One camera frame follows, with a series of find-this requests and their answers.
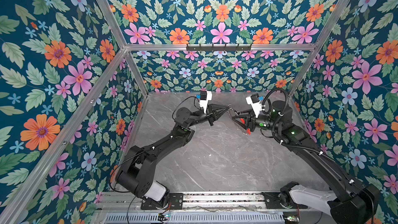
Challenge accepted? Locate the aluminium mounting rail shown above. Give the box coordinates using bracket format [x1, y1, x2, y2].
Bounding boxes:
[96, 191, 355, 212]

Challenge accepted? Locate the metal keyring holder red handle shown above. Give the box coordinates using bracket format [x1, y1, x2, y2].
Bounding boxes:
[228, 105, 251, 135]

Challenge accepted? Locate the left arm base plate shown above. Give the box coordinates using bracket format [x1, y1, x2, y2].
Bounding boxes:
[141, 193, 184, 211]

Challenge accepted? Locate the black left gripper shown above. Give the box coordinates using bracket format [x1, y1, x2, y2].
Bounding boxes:
[186, 103, 228, 129]

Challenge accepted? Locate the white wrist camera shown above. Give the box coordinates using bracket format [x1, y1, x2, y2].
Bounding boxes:
[198, 91, 212, 114]
[246, 93, 263, 118]

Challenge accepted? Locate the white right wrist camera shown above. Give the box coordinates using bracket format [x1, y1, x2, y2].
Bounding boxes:
[246, 93, 263, 118]

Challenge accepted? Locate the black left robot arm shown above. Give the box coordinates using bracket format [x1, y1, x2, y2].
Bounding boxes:
[115, 104, 230, 203]

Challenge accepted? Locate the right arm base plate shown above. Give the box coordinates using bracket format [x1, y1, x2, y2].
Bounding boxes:
[261, 192, 308, 209]

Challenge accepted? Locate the black hook rail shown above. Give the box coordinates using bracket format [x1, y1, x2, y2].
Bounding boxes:
[186, 44, 252, 52]

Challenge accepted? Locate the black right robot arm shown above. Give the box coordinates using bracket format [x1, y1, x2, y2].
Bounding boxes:
[231, 89, 380, 224]

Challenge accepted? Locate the white vented cable duct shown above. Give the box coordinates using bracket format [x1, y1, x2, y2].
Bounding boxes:
[104, 212, 285, 224]

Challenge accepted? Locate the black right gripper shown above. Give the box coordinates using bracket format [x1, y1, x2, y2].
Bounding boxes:
[232, 108, 282, 134]

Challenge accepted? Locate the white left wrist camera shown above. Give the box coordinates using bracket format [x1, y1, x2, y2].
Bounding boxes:
[198, 91, 212, 114]

